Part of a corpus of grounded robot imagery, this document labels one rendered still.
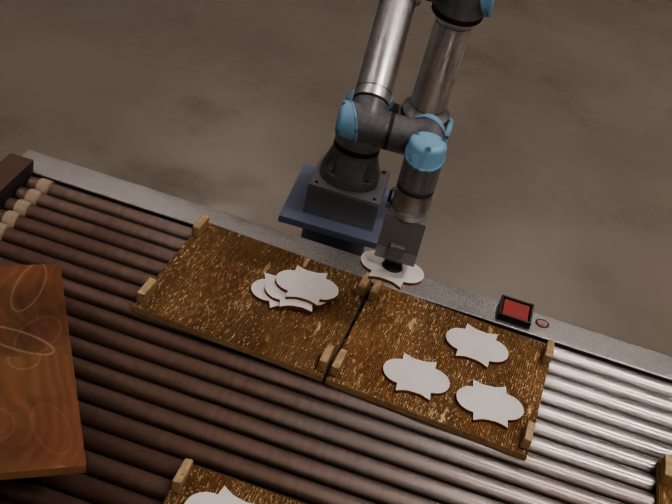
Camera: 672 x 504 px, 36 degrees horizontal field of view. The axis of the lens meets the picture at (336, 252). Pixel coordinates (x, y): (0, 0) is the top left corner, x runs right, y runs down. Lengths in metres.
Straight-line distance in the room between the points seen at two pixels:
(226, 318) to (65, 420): 0.50
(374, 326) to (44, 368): 0.71
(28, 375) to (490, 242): 2.78
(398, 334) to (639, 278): 2.37
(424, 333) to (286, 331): 0.30
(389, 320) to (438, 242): 2.00
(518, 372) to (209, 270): 0.68
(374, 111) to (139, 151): 2.39
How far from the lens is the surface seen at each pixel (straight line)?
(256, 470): 1.84
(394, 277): 2.09
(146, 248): 2.27
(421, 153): 1.93
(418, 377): 2.05
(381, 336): 2.13
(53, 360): 1.81
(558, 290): 4.14
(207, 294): 2.14
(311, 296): 2.15
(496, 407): 2.05
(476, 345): 2.18
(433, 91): 2.39
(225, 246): 2.28
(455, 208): 4.41
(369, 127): 2.03
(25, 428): 1.70
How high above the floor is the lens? 2.29
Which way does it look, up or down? 35 degrees down
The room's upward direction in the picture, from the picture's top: 14 degrees clockwise
